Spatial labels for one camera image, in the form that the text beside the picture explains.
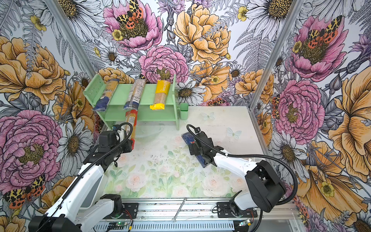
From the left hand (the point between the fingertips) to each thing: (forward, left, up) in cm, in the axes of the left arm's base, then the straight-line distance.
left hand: (129, 145), depth 82 cm
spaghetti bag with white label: (+24, -2, +16) cm, 29 cm away
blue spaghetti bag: (+11, -33, -11) cm, 37 cm away
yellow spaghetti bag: (+29, -17, +15) cm, 37 cm away
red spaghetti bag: (+17, +1, +6) cm, 18 cm away
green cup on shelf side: (+37, -30, -11) cm, 49 cm away
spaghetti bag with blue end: (+17, +14, +16) cm, 27 cm away
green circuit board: (-34, +2, -15) cm, 38 cm away
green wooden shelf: (+20, -13, +14) cm, 28 cm away
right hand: (+2, -40, -6) cm, 40 cm away
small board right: (-35, -60, -14) cm, 71 cm away
